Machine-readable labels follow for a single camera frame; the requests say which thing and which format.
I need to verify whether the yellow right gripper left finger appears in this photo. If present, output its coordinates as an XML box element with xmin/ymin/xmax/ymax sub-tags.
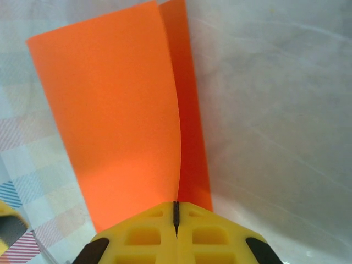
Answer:
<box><xmin>71</xmin><ymin>201</ymin><xmax>177</xmax><ymax>264</ymax></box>

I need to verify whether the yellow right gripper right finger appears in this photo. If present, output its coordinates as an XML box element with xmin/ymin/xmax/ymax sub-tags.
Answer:
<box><xmin>175</xmin><ymin>201</ymin><xmax>282</xmax><ymax>264</ymax></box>

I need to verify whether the orange paper sheet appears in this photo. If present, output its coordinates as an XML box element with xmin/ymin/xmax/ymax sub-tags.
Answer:
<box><xmin>25</xmin><ymin>0</ymin><xmax>215</xmax><ymax>234</ymax></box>

